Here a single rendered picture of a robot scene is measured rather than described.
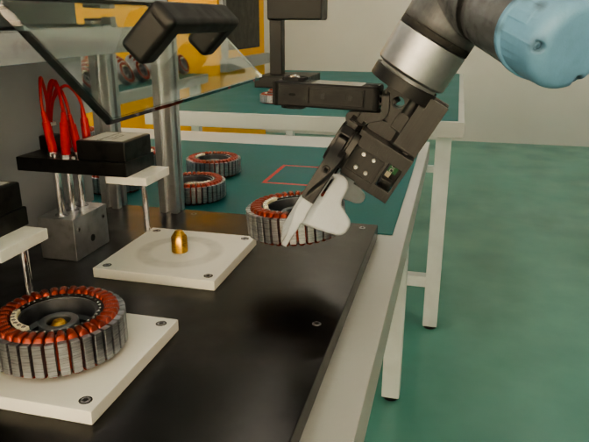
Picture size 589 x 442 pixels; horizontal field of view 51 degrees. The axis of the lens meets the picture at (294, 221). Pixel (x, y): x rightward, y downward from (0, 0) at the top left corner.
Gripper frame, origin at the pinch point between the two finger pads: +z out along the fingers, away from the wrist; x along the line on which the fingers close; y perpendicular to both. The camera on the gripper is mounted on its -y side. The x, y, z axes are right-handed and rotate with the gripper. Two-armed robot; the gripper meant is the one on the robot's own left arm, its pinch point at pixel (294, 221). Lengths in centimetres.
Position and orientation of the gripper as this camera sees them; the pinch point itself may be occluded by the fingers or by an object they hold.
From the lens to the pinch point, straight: 69.7
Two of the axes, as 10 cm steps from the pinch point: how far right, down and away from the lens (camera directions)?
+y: 8.4, 5.5, -0.5
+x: 2.5, -3.0, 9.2
